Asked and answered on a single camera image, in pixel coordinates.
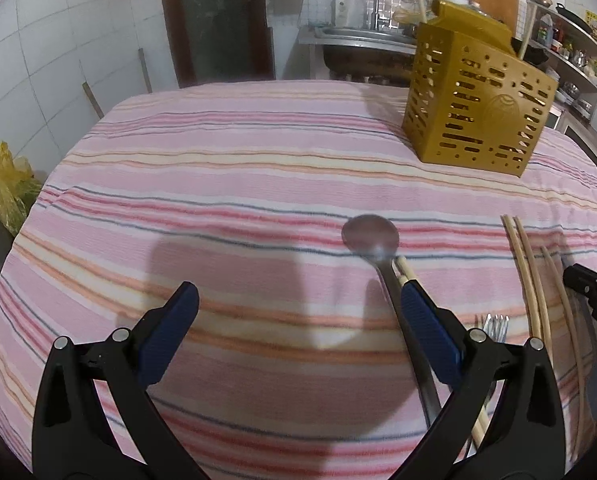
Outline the metal kitchen sink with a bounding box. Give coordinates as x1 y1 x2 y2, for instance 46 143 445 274
298 25 419 82

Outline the black wok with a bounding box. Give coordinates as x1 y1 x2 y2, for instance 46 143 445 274
555 2 594 36

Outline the yellow plastic bag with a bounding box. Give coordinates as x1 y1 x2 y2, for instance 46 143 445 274
0 141 42 237

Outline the metal fork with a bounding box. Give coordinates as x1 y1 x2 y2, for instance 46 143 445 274
475 313 510 411

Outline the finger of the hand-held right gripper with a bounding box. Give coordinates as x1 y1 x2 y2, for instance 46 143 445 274
563 265 597 307

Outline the wooden stick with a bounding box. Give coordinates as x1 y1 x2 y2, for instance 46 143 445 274
82 82 104 120
138 49 153 94

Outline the yellow plastic utensil holder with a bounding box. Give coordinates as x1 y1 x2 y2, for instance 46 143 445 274
401 0 559 177

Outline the dark green door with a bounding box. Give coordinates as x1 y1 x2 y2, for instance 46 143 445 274
157 0 276 89

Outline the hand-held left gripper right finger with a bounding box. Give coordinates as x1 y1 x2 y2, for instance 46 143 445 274
393 280 574 480

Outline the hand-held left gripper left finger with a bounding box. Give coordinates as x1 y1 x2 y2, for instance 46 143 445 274
31 281 209 480

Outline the large metal spoon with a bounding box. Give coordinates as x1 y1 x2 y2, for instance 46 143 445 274
341 214 441 431

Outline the metal wall shelf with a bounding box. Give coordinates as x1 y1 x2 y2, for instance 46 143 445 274
525 2 597 97

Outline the pink striped tablecloth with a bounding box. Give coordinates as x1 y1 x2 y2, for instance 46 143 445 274
0 80 597 480

